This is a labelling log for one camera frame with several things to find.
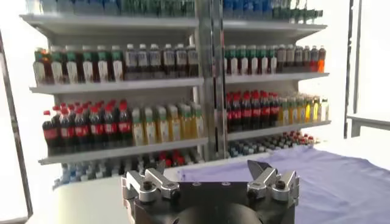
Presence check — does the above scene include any grey metal rack frame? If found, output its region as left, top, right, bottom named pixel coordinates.
left=347, top=0, right=390, bottom=138

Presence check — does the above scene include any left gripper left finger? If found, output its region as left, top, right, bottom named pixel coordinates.
left=123, top=159, right=181, bottom=203

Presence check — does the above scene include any dark tea bottle green label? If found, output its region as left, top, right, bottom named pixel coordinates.
left=96, top=45, right=110, bottom=82
left=268, top=45, right=277, bottom=74
left=80, top=45, right=94, bottom=83
left=247, top=45, right=258, bottom=75
left=227, top=45, right=238, bottom=75
left=237, top=45, right=248, bottom=75
left=110, top=45, right=124, bottom=82
left=64, top=45, right=79, bottom=84
left=50, top=46, right=64, bottom=85
left=258, top=45, right=268, bottom=75

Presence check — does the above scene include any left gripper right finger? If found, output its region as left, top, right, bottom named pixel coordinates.
left=246, top=159, right=300, bottom=203

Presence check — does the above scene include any dark frame pole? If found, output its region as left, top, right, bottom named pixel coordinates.
left=0, top=30, right=34, bottom=217
left=343, top=0, right=355, bottom=139

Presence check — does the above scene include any grey metal shelf unit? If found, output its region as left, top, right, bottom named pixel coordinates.
left=19, top=0, right=216, bottom=167
left=213, top=0, right=333, bottom=159

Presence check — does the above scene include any cola bottle red cap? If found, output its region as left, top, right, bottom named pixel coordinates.
left=269, top=93, right=280, bottom=127
left=102, top=103, right=118, bottom=149
left=250, top=91, right=261, bottom=130
left=58, top=108, right=74, bottom=153
left=42, top=110, right=59, bottom=155
left=232, top=93, right=243, bottom=131
left=88, top=105, right=104, bottom=150
left=225, top=94, right=234, bottom=132
left=117, top=100, right=133, bottom=147
left=260, top=91, right=271, bottom=128
left=241, top=91, right=252, bottom=131
left=73, top=107, right=89, bottom=152

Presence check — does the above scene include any dark bottle beige label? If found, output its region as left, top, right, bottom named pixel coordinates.
left=285, top=44, right=296, bottom=73
left=276, top=44, right=286, bottom=74

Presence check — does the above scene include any purple t-shirt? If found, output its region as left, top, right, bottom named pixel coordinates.
left=178, top=145, right=390, bottom=224

